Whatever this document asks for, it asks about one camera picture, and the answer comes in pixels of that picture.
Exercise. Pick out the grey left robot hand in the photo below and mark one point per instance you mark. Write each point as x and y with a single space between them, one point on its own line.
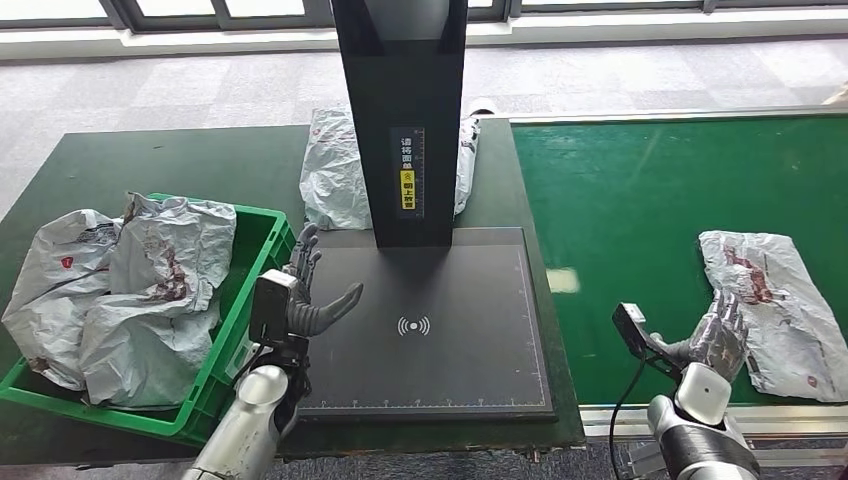
311 311

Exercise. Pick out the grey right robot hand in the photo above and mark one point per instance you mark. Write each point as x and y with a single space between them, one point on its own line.
719 338

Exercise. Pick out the grey parcel dark red print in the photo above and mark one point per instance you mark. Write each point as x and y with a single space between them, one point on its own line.
166 265

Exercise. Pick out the grey parcel black lettering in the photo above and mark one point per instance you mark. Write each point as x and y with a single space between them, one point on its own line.
53 278

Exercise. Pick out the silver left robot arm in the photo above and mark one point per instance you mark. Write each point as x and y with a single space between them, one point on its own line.
252 417

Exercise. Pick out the black inbound scanner machine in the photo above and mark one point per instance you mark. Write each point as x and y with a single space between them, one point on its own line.
430 344

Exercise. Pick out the plain grey parcel bag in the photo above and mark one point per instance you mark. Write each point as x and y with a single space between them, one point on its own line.
331 179

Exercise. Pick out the green conveyor belt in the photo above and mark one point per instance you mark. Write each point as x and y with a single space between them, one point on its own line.
629 199

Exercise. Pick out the yellow and black machine sticker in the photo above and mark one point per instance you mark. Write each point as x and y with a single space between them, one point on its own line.
408 175

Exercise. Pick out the green plastic crate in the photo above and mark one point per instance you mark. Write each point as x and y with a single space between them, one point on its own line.
255 232

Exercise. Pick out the dark green table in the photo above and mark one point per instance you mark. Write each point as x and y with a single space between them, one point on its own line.
199 166

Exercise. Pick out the white round object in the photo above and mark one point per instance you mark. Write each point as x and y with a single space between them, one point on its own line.
480 106

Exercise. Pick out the person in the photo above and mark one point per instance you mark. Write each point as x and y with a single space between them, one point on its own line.
838 96

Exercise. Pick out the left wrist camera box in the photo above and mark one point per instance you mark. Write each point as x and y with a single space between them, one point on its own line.
272 305

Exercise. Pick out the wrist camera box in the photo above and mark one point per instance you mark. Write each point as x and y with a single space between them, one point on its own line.
636 331
272 305

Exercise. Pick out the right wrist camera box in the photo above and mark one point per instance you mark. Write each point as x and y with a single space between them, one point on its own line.
636 331

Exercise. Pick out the aluminium conveyor frame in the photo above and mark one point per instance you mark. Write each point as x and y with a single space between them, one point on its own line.
616 420

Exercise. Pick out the dark window frame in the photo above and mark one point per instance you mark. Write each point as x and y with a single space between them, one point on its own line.
119 14

